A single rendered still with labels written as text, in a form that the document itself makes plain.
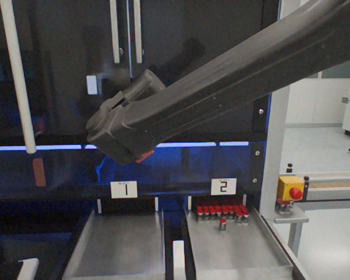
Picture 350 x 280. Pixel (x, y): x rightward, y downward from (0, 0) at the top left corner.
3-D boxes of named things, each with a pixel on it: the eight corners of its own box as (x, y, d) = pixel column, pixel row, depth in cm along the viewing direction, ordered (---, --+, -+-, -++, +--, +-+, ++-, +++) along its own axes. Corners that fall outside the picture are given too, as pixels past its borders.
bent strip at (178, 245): (173, 257, 77) (173, 240, 76) (183, 256, 78) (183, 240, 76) (175, 299, 64) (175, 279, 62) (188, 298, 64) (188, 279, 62)
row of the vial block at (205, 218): (196, 220, 95) (196, 209, 93) (245, 218, 96) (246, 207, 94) (197, 224, 93) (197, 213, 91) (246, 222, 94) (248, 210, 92)
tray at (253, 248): (183, 210, 101) (183, 202, 100) (249, 208, 103) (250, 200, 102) (195, 281, 69) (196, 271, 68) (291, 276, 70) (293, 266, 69)
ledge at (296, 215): (260, 204, 110) (260, 200, 109) (290, 203, 110) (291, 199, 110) (274, 224, 96) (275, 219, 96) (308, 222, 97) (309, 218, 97)
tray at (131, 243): (94, 214, 99) (93, 205, 98) (163, 211, 101) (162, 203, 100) (63, 289, 67) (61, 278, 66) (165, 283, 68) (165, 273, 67)
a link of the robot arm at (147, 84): (83, 133, 38) (126, 165, 42) (139, 81, 35) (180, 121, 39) (93, 99, 48) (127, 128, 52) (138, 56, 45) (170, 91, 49)
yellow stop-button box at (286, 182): (274, 191, 100) (275, 174, 98) (291, 190, 100) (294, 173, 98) (283, 201, 93) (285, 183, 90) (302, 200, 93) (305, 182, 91)
